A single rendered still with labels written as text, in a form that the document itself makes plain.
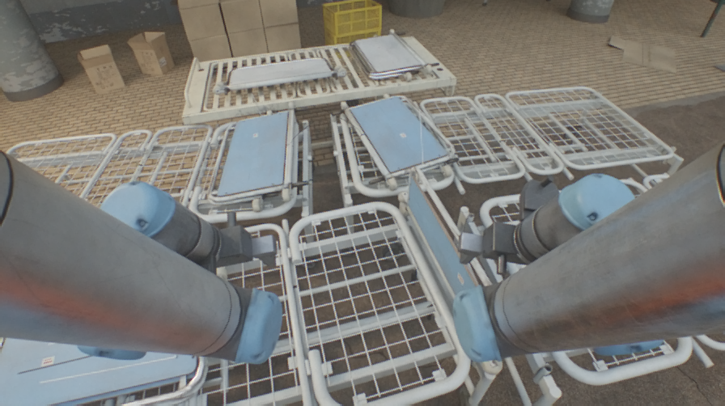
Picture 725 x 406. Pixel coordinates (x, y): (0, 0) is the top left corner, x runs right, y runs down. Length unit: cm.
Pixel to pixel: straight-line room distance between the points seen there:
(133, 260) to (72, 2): 704
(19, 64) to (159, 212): 490
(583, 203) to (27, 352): 169
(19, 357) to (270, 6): 365
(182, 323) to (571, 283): 26
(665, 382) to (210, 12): 449
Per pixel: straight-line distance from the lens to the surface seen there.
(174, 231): 49
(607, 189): 47
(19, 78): 537
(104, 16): 715
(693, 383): 236
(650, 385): 223
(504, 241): 60
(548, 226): 51
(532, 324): 32
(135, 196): 47
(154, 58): 490
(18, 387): 169
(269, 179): 184
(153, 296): 26
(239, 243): 59
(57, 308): 22
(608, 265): 23
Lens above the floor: 174
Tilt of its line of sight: 41 degrees down
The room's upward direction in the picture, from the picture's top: 2 degrees counter-clockwise
